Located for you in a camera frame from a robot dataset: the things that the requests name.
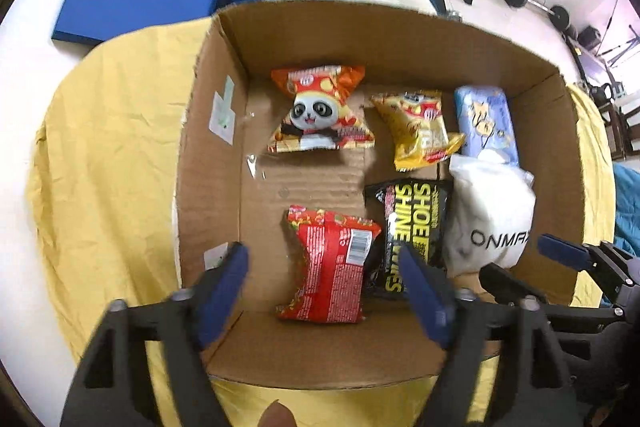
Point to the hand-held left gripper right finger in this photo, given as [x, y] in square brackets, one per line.
[425, 292]

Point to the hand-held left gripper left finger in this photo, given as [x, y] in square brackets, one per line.
[222, 292]

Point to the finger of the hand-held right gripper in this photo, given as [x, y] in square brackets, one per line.
[510, 282]
[565, 252]

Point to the white soft pouch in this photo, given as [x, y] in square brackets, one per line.
[490, 207]

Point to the black wipes packet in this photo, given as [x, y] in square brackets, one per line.
[400, 212]

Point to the red snack packet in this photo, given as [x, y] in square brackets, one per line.
[325, 267]

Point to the cardboard box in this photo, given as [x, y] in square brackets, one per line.
[310, 177]

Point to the light blue tissue packet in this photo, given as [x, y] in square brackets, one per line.
[485, 117]

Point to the yellow snack packet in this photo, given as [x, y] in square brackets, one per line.
[415, 132]

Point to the orange panda snack packet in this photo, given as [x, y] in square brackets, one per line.
[310, 107]

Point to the person's left hand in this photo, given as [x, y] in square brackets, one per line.
[277, 416]

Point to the blue blanket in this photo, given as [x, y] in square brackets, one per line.
[629, 207]

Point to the dark wooden chair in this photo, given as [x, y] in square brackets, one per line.
[614, 127]

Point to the yellow tablecloth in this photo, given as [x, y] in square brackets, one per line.
[110, 157]

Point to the black box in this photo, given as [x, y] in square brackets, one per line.
[589, 38]

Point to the chrome dumbbell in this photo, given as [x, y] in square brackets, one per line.
[454, 14]

